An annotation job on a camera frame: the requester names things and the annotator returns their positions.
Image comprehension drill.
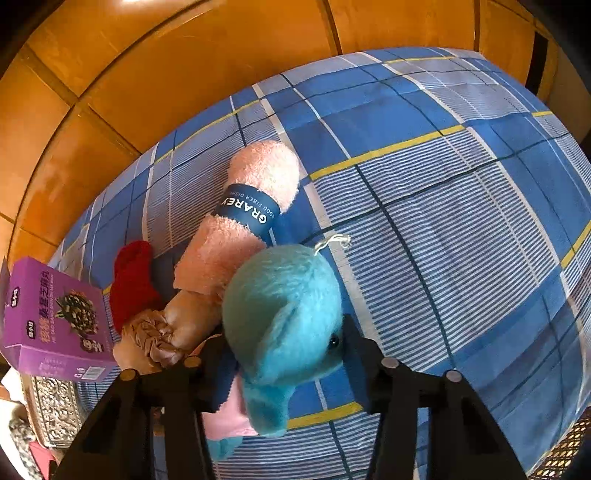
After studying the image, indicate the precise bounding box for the ornate metal tissue box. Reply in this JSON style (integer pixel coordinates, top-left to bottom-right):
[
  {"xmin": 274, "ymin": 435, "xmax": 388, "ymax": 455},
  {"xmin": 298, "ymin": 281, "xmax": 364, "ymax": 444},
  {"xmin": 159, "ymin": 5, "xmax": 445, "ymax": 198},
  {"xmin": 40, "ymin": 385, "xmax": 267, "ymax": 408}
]
[{"xmin": 21, "ymin": 375, "xmax": 88, "ymax": 448}]

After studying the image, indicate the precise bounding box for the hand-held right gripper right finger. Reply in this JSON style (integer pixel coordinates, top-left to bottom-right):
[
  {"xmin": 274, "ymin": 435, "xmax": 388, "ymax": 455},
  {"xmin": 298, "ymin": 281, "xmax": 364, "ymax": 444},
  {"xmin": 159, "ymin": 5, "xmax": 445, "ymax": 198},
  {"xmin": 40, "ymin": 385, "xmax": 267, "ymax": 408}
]
[{"xmin": 342, "ymin": 314, "xmax": 529, "ymax": 480}]

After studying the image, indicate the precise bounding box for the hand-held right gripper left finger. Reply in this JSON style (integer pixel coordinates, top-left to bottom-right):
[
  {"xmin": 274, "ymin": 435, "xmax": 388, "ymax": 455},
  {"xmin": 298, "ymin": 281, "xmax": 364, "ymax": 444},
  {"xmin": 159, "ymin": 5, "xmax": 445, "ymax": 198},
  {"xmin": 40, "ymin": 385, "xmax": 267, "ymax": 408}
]
[{"xmin": 53, "ymin": 335, "xmax": 245, "ymax": 480}]

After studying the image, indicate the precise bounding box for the pink towel roll blue band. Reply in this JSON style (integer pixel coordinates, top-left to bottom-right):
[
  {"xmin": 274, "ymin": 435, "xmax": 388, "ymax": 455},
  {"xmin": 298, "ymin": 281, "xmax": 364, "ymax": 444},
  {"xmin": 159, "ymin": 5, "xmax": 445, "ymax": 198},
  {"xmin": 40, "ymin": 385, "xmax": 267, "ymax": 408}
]
[{"xmin": 173, "ymin": 141, "xmax": 308, "ymax": 296}]

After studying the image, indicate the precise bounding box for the blue plush toy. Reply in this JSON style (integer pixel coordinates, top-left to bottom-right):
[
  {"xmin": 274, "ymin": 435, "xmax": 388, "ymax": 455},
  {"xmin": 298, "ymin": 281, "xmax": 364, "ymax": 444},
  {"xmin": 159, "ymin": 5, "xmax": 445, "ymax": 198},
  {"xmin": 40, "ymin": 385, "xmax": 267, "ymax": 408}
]
[{"xmin": 205, "ymin": 244, "xmax": 346, "ymax": 462}]

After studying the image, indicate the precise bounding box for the red sock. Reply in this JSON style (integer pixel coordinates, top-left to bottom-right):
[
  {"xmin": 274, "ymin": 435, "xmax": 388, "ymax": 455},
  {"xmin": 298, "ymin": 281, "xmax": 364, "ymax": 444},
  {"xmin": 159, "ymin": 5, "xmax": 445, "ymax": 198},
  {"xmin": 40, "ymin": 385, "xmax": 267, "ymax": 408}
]
[{"xmin": 109, "ymin": 240, "xmax": 164, "ymax": 333}]

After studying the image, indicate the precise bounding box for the beige satin scrunchie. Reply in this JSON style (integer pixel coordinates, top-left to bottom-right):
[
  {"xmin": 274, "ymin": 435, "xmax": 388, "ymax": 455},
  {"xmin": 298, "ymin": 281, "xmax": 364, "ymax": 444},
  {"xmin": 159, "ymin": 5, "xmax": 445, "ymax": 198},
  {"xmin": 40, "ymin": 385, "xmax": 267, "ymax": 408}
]
[{"xmin": 112, "ymin": 291, "xmax": 225, "ymax": 376}]

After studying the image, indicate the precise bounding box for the purple cardboard box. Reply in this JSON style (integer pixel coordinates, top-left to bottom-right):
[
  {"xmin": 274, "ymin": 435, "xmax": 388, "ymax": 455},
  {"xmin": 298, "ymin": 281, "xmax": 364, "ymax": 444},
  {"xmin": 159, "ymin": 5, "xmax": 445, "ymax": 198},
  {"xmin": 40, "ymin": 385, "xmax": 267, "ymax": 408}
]
[{"xmin": 0, "ymin": 257, "xmax": 120, "ymax": 383}]

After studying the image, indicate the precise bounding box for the wooden panel cabinet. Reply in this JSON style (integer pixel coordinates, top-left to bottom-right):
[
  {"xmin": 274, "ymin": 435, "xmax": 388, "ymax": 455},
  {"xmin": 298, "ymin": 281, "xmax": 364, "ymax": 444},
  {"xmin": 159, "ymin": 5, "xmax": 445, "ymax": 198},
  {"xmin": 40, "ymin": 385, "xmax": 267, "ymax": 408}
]
[{"xmin": 0, "ymin": 0, "xmax": 568, "ymax": 273}]

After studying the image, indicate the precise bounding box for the blue checkered bed sheet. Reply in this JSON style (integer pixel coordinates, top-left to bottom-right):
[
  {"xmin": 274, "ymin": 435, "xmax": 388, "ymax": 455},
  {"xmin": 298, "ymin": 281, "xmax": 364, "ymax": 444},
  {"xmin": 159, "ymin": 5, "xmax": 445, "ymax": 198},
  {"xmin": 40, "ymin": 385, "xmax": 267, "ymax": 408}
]
[{"xmin": 46, "ymin": 46, "xmax": 591, "ymax": 480}]

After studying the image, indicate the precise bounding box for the pink cloth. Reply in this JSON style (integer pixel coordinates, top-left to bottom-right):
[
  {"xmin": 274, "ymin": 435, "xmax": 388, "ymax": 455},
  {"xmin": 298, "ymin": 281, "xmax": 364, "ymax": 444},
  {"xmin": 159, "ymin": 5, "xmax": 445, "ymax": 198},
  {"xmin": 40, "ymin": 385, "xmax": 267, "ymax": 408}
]
[{"xmin": 201, "ymin": 378, "xmax": 259, "ymax": 439}]

